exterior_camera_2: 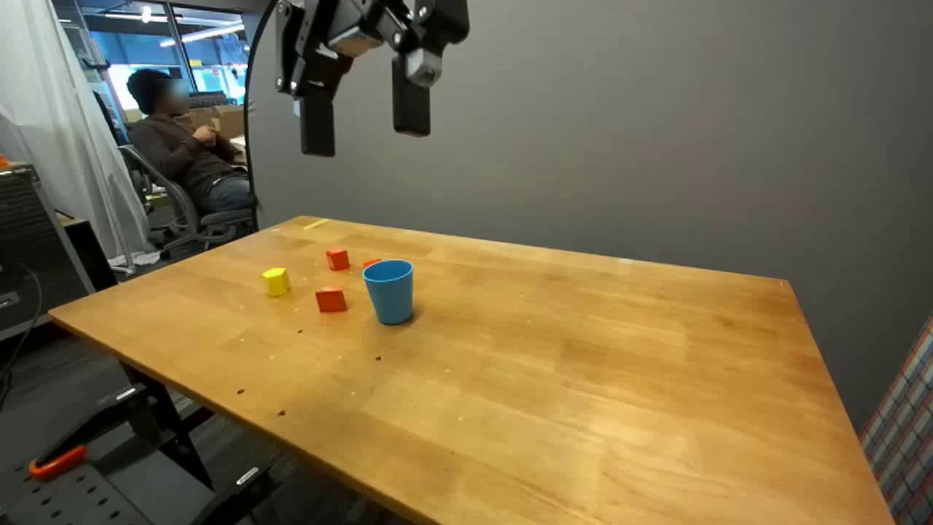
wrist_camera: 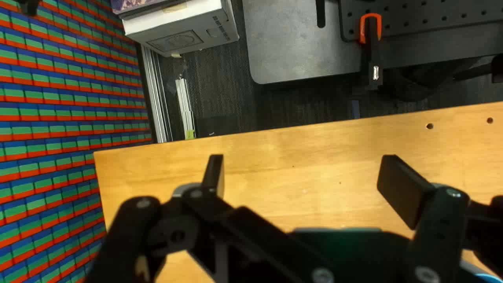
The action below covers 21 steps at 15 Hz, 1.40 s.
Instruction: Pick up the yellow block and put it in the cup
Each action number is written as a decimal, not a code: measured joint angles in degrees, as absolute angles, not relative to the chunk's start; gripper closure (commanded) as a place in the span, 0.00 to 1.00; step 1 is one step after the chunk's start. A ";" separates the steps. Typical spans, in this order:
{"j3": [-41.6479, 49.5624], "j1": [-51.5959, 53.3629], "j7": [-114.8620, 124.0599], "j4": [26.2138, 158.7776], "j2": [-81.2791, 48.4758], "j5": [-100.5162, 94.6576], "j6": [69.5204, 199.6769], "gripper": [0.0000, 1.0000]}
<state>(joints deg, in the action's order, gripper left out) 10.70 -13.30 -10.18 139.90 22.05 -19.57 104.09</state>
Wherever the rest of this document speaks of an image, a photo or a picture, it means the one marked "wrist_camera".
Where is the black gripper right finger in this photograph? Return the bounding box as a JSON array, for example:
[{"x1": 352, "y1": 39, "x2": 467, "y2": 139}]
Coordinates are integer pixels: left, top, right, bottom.
[{"x1": 378, "y1": 154, "x2": 503, "y2": 283}]

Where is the orange handled clamp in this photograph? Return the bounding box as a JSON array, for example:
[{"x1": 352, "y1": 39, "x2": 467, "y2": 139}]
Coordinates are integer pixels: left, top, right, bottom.
[{"x1": 359, "y1": 12, "x2": 384, "y2": 89}]

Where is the white green strip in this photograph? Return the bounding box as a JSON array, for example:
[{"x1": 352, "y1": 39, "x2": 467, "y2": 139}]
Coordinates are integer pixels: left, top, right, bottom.
[{"x1": 175, "y1": 75, "x2": 197, "y2": 139}]

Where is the white grey box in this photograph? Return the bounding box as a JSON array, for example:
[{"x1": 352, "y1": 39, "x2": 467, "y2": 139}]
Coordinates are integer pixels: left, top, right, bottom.
[{"x1": 110, "y1": 0, "x2": 239, "y2": 56}]

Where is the grey floor mat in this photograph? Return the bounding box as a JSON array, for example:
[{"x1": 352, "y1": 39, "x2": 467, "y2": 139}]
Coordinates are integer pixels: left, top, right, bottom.
[{"x1": 242, "y1": 0, "x2": 360, "y2": 84}]

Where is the black perforated breadboard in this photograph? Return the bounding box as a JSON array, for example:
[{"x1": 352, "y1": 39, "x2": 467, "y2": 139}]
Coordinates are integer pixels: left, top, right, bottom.
[{"x1": 338, "y1": 0, "x2": 503, "y2": 40}]

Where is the aluminium rail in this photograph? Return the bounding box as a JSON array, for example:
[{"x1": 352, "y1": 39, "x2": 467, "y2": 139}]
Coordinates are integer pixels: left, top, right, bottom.
[{"x1": 142, "y1": 47, "x2": 172, "y2": 143}]

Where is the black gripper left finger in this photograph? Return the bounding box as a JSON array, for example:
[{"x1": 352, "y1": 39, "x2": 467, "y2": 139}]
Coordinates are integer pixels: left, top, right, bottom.
[{"x1": 85, "y1": 154, "x2": 337, "y2": 283}]

